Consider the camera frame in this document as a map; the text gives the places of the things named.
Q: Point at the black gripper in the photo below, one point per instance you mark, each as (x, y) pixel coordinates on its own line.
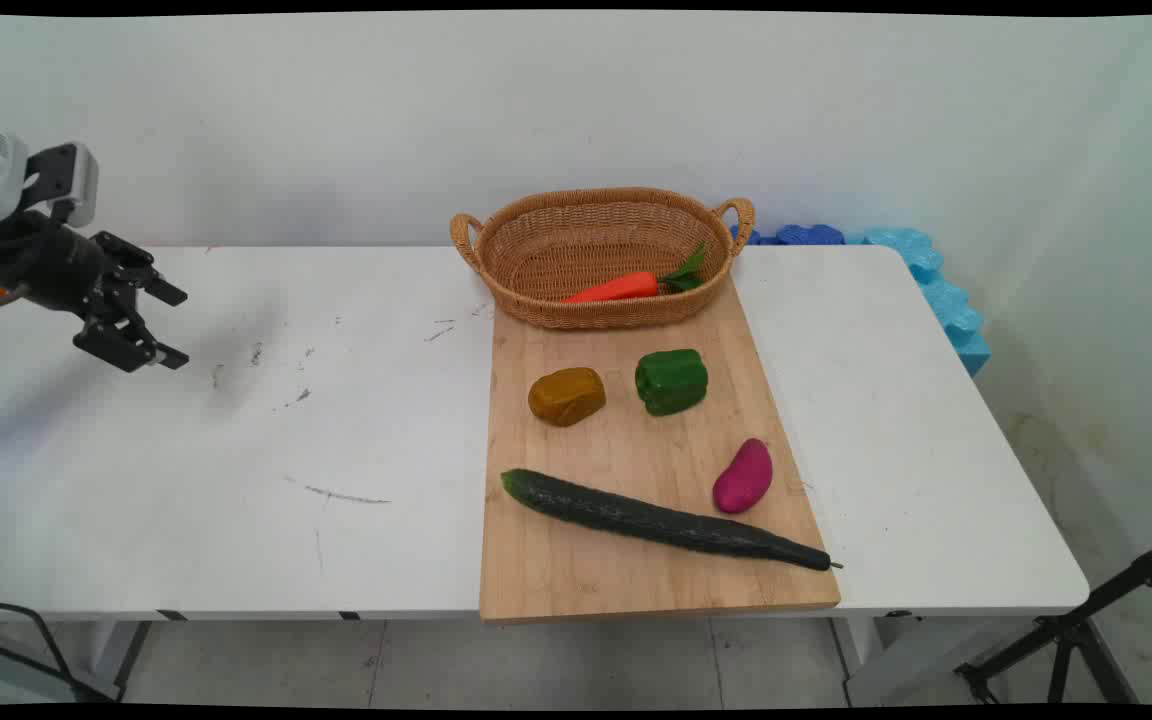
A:
(41, 262)

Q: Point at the yellow-brown toy potato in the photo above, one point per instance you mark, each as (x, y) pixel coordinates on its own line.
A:
(566, 397)

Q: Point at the white table leg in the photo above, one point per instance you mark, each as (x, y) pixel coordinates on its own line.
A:
(876, 660)
(116, 655)

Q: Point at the orange toy carrot with leaves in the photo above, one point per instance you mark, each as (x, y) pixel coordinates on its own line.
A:
(621, 288)

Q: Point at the green toy bell pepper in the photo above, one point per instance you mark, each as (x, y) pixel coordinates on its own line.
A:
(671, 381)

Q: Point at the long dark green cucumber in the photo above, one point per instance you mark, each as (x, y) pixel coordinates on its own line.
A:
(636, 516)

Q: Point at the wooden cutting board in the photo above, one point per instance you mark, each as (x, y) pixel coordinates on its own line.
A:
(626, 560)

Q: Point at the purple toy sweet potato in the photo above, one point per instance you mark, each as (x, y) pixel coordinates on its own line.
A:
(743, 478)

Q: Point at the dark blue foam piece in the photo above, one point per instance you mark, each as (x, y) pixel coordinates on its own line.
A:
(808, 235)

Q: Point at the light blue foam piece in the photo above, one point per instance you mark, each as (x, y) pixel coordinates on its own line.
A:
(946, 300)

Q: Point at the black tripod stand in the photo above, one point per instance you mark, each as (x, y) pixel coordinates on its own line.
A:
(1071, 630)

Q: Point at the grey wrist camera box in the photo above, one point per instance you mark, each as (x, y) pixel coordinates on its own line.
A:
(71, 180)

